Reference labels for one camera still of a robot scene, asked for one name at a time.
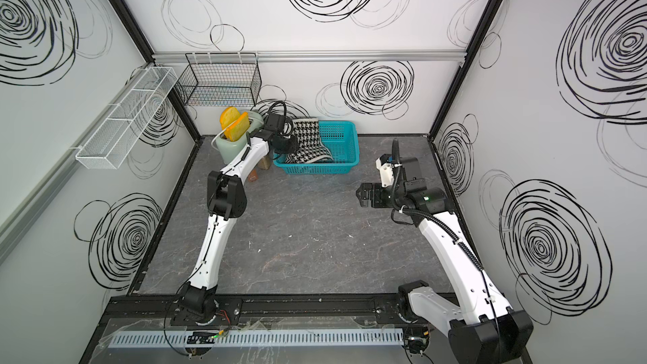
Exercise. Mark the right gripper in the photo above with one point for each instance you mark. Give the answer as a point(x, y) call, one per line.
point(376, 200)

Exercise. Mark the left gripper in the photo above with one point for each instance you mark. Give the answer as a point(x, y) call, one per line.
point(294, 147)

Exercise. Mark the black white patterned scarf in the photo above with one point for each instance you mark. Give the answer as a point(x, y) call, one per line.
point(311, 148)

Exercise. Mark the teal plastic basket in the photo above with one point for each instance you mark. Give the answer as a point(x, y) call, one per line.
point(340, 137)

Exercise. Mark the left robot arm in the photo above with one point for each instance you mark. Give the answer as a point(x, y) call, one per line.
point(226, 203)

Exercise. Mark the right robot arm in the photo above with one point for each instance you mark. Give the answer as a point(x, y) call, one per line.
point(481, 326)

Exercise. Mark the light spice jar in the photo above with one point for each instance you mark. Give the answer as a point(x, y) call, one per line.
point(265, 163)

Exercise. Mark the dark spice jar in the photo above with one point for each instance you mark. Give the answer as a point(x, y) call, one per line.
point(253, 176)

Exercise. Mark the yellow toast slice front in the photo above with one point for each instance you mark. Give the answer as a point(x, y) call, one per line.
point(237, 128)

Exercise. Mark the yellow toast slice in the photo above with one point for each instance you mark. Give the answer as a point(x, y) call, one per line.
point(237, 128)
point(228, 116)

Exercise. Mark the mint green toaster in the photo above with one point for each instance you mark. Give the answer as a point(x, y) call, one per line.
point(229, 150)

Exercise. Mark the yellow toast slice rear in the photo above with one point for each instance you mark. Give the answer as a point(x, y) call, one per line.
point(228, 116)

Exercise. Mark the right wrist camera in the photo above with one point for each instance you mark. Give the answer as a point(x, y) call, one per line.
point(385, 168)

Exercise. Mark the black wire wall basket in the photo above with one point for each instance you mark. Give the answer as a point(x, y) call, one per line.
point(220, 79)

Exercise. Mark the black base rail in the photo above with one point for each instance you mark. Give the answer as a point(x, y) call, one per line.
point(236, 309)

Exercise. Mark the grey slotted cable duct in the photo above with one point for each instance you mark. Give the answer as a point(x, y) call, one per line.
point(251, 338)

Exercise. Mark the white wire wall shelf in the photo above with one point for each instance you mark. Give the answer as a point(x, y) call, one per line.
point(143, 114)

